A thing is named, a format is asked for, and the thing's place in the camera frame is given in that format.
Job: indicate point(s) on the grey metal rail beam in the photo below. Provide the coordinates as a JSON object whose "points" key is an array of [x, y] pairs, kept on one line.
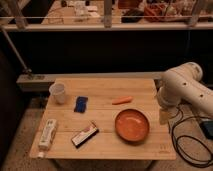
{"points": [[41, 82]]}

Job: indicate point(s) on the white plastic cup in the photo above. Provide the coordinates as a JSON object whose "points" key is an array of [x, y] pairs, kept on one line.
{"points": [[57, 90]]}

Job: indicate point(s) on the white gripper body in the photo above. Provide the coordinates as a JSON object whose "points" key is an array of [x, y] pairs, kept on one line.
{"points": [[164, 116]]}

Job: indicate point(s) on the black power adapter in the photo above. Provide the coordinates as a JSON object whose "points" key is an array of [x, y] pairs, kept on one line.
{"points": [[207, 128]]}

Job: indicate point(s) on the diagonal metal rod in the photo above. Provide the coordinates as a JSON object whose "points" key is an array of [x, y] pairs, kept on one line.
{"points": [[26, 69]]}

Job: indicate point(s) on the orange ceramic bowl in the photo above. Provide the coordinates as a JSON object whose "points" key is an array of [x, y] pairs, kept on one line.
{"points": [[132, 125]]}

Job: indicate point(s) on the blue sponge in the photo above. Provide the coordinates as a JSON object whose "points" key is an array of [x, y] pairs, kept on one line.
{"points": [[81, 104]]}

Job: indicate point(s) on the orange carrot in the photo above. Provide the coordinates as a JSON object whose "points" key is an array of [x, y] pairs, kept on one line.
{"points": [[122, 100]]}

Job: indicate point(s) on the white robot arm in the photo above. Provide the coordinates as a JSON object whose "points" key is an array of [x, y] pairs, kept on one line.
{"points": [[183, 83]]}

